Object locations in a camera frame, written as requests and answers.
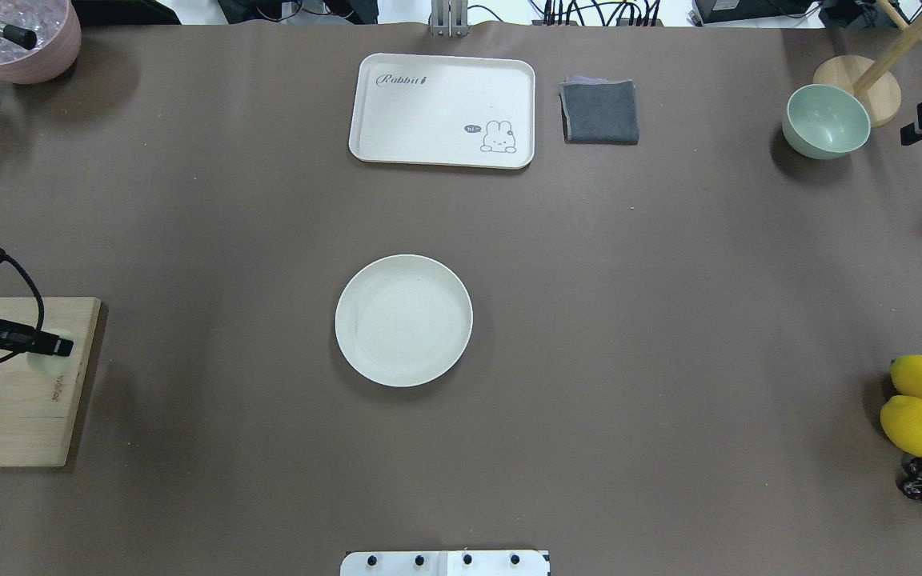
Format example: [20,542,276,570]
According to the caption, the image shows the cream round plate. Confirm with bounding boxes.
[334,254,475,389]

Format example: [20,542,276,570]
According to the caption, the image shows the cream rabbit tray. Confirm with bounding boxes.
[348,54,535,169]

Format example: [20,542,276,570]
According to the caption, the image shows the bamboo cutting board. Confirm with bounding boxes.
[0,298,106,467]

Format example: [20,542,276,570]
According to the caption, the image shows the pink ice bowl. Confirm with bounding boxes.
[0,1,82,84]

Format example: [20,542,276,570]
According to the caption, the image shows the grey folded cloth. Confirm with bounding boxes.
[559,76,640,146]

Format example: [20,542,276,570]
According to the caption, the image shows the green bowl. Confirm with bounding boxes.
[780,84,873,160]

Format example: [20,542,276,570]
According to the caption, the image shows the wooden stand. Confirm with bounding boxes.
[812,1,922,127]

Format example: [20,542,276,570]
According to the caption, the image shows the lower yellow lemon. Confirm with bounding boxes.
[880,396,922,457]

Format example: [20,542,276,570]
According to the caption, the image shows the dark cherries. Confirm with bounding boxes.
[897,457,922,501]

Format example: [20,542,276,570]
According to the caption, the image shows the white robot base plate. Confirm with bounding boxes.
[339,550,551,575]

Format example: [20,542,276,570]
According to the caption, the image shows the metal camera mount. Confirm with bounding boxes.
[428,0,471,38]

